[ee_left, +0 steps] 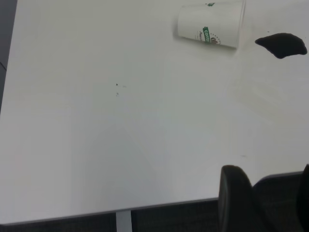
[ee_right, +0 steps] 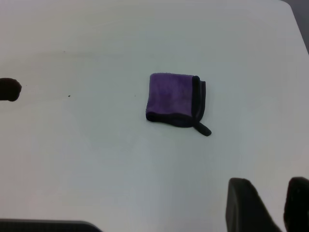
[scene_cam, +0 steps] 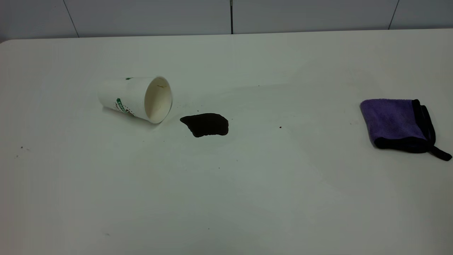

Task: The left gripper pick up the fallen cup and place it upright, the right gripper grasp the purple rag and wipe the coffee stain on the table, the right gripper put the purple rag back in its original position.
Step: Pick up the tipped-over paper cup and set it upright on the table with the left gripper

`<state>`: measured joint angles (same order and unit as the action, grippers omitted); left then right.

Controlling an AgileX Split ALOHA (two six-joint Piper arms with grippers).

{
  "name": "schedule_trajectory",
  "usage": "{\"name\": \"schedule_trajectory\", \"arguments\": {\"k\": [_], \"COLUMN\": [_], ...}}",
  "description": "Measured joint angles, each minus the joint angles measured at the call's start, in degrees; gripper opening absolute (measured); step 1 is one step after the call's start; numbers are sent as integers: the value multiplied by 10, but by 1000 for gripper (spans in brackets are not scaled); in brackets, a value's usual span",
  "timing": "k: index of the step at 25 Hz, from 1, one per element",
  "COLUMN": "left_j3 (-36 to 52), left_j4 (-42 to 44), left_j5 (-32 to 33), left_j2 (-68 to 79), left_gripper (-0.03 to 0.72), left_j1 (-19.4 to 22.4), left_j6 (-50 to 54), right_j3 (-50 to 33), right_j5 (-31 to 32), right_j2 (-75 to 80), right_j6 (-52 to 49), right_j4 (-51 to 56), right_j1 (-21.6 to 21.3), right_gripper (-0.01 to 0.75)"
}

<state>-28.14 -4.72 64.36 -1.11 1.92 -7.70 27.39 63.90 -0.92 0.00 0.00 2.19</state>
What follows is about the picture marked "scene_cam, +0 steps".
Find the white paper coffee cup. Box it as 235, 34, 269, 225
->
98, 76, 173, 124

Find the purple cloth with black trim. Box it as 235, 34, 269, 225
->
360, 98, 453, 162

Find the dark coffee spill puddle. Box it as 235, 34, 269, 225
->
180, 113, 229, 138

